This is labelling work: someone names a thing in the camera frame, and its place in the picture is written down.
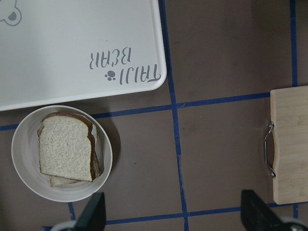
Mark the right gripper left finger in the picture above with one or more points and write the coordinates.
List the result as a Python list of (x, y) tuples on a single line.
[(94, 214)]

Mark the white bear tray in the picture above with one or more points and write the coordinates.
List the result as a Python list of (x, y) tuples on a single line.
[(56, 51)]

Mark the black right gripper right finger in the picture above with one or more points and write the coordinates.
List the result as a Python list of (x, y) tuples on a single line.
[(256, 215)]

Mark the white round plate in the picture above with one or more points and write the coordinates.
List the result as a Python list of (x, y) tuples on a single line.
[(26, 158)]

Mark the wooden cutting board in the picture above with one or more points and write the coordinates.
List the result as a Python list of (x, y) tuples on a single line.
[(289, 127)]

